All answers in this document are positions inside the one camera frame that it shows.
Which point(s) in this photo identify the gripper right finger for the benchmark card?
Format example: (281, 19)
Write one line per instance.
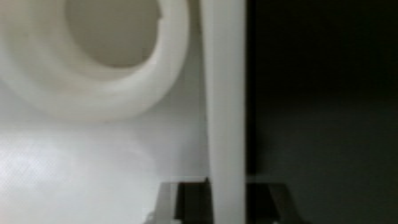
(270, 205)

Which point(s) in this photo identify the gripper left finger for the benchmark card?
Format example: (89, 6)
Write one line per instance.
(183, 202)

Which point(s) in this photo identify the white square tabletop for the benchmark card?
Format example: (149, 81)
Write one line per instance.
(121, 108)

